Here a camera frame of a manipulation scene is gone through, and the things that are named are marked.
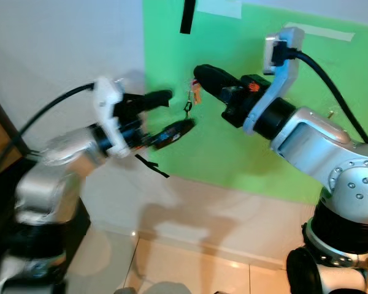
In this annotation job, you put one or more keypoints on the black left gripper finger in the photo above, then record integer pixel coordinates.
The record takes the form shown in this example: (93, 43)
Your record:
(156, 99)
(172, 133)

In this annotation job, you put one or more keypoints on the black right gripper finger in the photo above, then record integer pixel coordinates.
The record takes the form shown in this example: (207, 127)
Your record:
(218, 76)
(224, 96)

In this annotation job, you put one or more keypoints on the key bunch with orange tie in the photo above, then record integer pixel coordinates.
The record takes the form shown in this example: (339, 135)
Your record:
(196, 92)

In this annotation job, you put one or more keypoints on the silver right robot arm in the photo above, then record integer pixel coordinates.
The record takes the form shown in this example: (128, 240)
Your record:
(306, 138)

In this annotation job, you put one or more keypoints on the thin black tape strip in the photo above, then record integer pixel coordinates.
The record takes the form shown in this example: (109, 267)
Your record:
(152, 165)

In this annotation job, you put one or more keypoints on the wide white tape strip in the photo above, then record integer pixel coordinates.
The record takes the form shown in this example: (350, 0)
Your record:
(221, 7)

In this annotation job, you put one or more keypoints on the long white tape strip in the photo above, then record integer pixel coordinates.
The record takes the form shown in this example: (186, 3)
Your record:
(322, 32)

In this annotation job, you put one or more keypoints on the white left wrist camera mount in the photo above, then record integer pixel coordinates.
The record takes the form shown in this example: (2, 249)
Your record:
(107, 98)

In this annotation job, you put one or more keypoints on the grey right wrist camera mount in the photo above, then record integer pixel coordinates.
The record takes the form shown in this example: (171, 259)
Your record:
(285, 55)

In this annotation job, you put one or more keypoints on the clear wall hook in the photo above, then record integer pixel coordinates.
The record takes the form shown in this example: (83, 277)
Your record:
(331, 113)

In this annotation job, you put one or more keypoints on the green wall sheet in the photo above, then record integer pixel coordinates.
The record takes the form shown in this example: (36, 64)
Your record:
(356, 61)

